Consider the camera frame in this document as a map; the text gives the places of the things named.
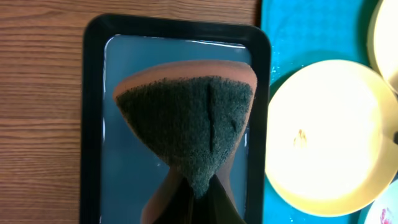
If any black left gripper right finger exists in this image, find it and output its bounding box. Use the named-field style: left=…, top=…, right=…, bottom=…
left=207, top=161, right=246, bottom=224

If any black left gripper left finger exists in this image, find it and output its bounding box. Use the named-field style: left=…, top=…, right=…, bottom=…
left=140, top=166, right=195, bottom=224

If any yellow plate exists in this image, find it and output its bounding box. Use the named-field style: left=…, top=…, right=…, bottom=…
left=366, top=0, right=397, bottom=92
left=265, top=60, right=397, bottom=217

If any light blue plate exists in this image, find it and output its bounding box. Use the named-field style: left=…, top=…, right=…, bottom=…
left=358, top=180, right=398, bottom=224

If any black water tray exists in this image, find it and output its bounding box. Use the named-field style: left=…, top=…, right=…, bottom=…
left=80, top=14, right=271, bottom=224

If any blue serving tray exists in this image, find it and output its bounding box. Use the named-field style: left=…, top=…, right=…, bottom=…
left=262, top=0, right=397, bottom=223

